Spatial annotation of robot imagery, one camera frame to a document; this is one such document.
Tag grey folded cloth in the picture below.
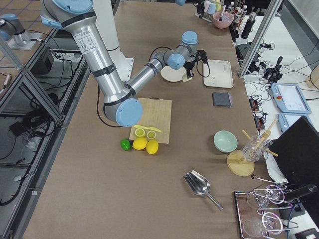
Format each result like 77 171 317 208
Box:
212 92 232 108

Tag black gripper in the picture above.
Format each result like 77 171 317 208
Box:
183 56 197 78

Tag lemon slice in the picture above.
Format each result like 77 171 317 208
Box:
135 127 146 137
146 130 157 140

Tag black monitor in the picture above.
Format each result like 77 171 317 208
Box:
269 117 319 186

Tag mirror tray with glasses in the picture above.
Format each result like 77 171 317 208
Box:
234 184 299 239

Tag yellow plastic knife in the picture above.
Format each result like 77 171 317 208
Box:
134 124 162 132

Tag black thermos bottle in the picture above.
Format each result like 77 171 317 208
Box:
241 12 257 39

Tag whole lemon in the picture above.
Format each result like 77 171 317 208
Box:
132 137 148 150
146 139 159 154

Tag upper whole lemon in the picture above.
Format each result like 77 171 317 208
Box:
146 139 159 154

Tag wooden mug tree stand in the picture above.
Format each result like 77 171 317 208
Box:
227 119 278 176

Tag cream round plate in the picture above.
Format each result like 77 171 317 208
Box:
160 66 186 82

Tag pink bowl of ice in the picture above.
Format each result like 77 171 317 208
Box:
213 12 234 29

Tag pale green bowl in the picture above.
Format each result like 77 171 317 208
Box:
213 130 238 153

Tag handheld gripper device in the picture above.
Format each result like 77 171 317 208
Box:
263 56 283 83

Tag green lime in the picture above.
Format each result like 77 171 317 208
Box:
120 139 132 151

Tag bamboo cutting board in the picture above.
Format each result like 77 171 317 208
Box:
138 98 172 144

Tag metal ice scoop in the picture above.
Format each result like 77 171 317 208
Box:
184 170 223 211

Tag cream rabbit print tray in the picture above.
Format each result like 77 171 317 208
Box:
203 59 234 89

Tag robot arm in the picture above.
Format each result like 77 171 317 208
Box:
41 0 198 127
174 0 198 5

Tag lower whole lemon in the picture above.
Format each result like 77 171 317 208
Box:
132 137 148 150

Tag clear glass on stand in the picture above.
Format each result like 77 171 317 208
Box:
242 135 269 162

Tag upper lemon slice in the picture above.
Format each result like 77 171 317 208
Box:
146 130 157 140

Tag white cup rack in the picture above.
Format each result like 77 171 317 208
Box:
200 12 213 23

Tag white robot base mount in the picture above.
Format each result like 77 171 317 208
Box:
93 0 134 82

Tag lower lemon slice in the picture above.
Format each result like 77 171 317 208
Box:
135 127 146 137

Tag blue cup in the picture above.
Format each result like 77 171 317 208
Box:
207 2 216 15

